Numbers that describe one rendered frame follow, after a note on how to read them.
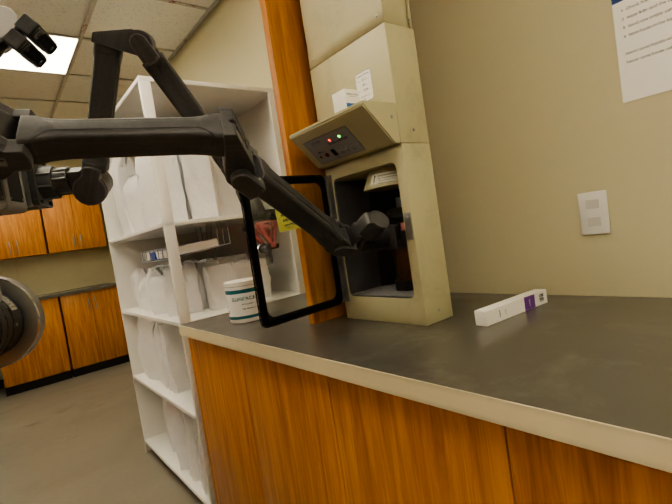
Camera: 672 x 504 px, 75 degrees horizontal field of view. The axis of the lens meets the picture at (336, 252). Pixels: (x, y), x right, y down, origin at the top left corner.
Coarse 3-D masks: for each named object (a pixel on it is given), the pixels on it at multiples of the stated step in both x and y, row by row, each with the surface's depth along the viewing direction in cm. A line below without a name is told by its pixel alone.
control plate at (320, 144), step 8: (344, 128) 111; (320, 136) 118; (328, 136) 117; (336, 136) 115; (344, 136) 114; (352, 136) 112; (304, 144) 125; (312, 144) 123; (320, 144) 122; (328, 144) 120; (336, 144) 118; (344, 144) 117; (352, 144) 115; (360, 144) 114; (312, 152) 126; (320, 152) 125; (328, 152) 123; (344, 152) 120; (352, 152) 118; (320, 160) 128; (328, 160) 126
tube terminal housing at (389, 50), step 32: (384, 32) 108; (320, 64) 128; (352, 64) 118; (384, 64) 109; (416, 64) 114; (320, 96) 130; (384, 96) 111; (416, 96) 114; (416, 128) 113; (352, 160) 124; (384, 160) 114; (416, 160) 112; (416, 192) 112; (416, 224) 111; (416, 256) 111; (416, 288) 112; (448, 288) 118; (384, 320) 124; (416, 320) 114
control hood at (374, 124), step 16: (352, 112) 105; (368, 112) 103; (384, 112) 106; (304, 128) 120; (320, 128) 116; (336, 128) 113; (352, 128) 110; (368, 128) 107; (384, 128) 105; (368, 144) 112; (384, 144) 110; (336, 160) 125
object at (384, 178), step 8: (384, 168) 120; (392, 168) 120; (368, 176) 125; (376, 176) 121; (384, 176) 119; (392, 176) 119; (368, 184) 123; (376, 184) 120; (384, 184) 119; (392, 184) 118
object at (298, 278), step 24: (312, 192) 128; (264, 216) 116; (264, 240) 115; (288, 240) 121; (312, 240) 127; (264, 264) 115; (288, 264) 120; (312, 264) 126; (264, 288) 114; (288, 288) 120; (312, 288) 126; (288, 312) 119
